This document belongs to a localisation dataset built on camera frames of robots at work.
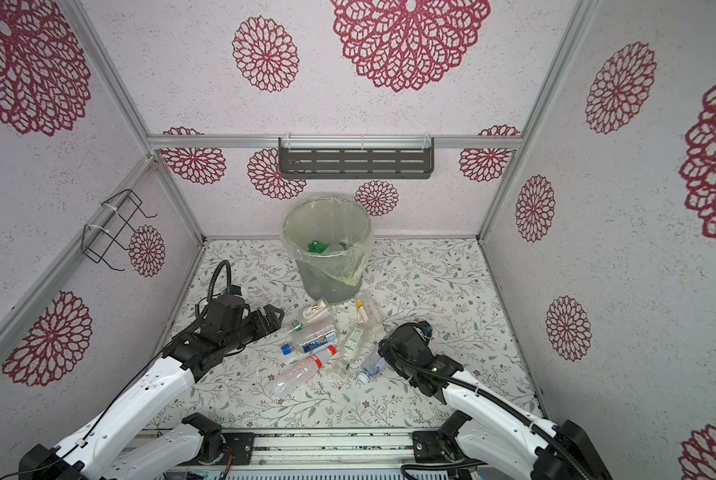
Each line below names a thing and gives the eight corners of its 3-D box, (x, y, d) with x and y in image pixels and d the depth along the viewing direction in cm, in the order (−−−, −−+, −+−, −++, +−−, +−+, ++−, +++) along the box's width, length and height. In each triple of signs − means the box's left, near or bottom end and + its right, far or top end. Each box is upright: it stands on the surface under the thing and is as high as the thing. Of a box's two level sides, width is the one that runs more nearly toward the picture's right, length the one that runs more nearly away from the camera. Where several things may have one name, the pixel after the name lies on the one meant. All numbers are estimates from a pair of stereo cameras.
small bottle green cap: (292, 332, 95) (289, 325, 91) (295, 307, 101) (293, 299, 97) (334, 332, 95) (333, 325, 91) (336, 307, 101) (335, 299, 97)
